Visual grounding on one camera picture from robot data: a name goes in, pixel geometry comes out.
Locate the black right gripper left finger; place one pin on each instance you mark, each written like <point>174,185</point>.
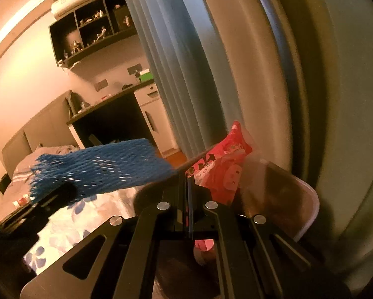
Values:
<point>118,259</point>

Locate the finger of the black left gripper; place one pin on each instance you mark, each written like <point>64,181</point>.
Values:
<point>19,231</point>

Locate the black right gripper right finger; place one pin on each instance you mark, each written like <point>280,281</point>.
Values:
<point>255,258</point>

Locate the blue foam net sleeve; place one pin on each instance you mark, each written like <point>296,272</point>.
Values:
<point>100,169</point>

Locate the red snack bag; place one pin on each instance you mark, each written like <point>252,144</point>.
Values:
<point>220,169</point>

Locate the pink plastic bag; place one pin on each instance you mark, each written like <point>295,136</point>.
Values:
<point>204,251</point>

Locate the beige trash bin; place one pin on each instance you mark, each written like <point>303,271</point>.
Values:
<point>264,189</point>

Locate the black bedside table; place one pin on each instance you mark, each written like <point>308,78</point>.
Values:
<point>4,183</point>

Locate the floral white blue bedsheet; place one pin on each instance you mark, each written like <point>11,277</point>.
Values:
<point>73,223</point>

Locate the grey upholstered headboard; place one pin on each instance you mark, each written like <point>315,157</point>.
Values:
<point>48,129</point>

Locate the dark desk with white drawers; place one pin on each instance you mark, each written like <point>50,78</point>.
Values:
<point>135,112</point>

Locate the green box on desk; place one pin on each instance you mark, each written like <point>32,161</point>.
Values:
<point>146,77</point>

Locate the blue grey curtain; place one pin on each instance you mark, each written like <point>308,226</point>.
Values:
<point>298,75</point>

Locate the dark wall shelf unit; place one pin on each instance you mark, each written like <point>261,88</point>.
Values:
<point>89,28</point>

